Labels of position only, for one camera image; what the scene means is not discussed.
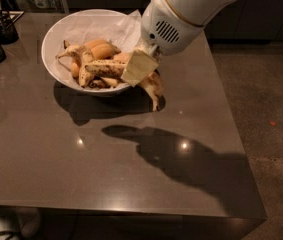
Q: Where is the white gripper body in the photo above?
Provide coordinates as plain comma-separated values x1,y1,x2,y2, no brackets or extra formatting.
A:
141,0,203,56

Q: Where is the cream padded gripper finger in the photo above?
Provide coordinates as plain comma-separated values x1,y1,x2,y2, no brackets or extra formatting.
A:
121,49,158,86

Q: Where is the large spotted banana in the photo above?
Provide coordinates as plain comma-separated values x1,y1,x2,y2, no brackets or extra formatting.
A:
83,60,163,111

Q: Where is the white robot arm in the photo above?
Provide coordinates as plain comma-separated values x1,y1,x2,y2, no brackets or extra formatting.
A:
122,0,237,86

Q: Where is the small banana front centre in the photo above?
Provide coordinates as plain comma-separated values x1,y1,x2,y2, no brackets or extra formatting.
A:
92,43,121,60

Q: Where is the dark overripe banana bottom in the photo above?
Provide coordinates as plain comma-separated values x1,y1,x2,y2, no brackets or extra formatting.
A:
89,79,107,89

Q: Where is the small banana front right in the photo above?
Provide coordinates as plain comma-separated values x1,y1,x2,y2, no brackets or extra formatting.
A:
84,39,108,50

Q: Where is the white bowl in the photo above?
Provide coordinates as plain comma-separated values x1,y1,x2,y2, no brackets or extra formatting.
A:
41,9,141,97

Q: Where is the long spotted banana left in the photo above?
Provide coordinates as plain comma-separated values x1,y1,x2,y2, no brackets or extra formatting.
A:
56,45,95,88

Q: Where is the small orange banana left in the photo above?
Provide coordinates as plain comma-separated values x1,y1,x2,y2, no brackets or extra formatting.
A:
70,59,80,78

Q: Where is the white paper liner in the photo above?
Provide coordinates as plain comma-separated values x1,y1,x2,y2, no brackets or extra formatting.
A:
63,15,131,88

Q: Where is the orange crumb on floor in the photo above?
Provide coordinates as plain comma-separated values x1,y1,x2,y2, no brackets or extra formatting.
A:
269,120,277,127

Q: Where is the black wire utensil holder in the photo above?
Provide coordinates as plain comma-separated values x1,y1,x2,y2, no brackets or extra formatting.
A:
0,0,19,45

